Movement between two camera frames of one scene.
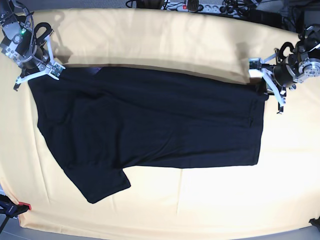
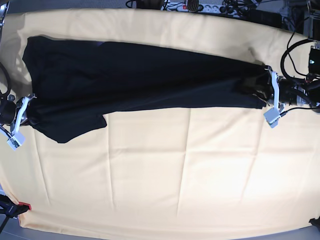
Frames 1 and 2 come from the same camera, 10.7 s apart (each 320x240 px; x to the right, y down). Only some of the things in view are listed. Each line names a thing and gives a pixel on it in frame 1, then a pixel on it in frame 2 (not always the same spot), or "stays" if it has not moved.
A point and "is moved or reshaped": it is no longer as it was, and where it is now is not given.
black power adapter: (268, 18) stays
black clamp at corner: (315, 222) stays
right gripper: (284, 72) -> (287, 92)
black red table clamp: (10, 208) stays
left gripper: (36, 60) -> (11, 113)
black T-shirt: (100, 120) is moved or reshaped
